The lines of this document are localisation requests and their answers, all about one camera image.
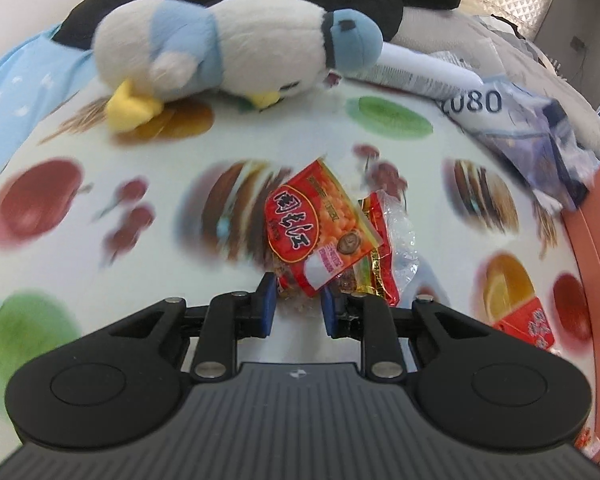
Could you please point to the red clear candy packet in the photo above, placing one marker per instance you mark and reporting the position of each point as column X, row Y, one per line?
column 390, row 255

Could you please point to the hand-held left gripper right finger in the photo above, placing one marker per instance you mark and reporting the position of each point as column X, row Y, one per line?
column 330, row 315

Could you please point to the wall outlet with plug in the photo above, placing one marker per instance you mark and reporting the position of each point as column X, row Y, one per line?
column 578, row 43

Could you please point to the blue star bedsheet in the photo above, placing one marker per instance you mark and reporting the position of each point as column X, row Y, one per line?
column 20, row 85

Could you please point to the grey quilt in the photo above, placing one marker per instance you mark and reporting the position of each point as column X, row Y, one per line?
column 520, row 45

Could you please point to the white tube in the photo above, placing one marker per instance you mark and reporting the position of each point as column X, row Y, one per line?
column 420, row 72

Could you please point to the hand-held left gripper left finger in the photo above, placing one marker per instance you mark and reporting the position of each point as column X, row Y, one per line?
column 266, row 305

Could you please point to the red bean snack packet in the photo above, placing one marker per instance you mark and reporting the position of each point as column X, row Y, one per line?
column 305, row 220

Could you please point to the fruit print tablecloth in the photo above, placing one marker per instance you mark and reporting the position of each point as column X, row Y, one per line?
column 155, row 280

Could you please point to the red packet white print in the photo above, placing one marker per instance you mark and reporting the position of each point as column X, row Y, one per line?
column 525, row 322

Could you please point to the white blue plush duck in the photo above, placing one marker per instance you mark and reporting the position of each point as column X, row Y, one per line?
column 260, row 45

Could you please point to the white blue plastic bag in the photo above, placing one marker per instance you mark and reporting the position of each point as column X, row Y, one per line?
column 520, row 130

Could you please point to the grey shelf cabinet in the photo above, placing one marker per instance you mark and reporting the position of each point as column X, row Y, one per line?
column 595, row 10

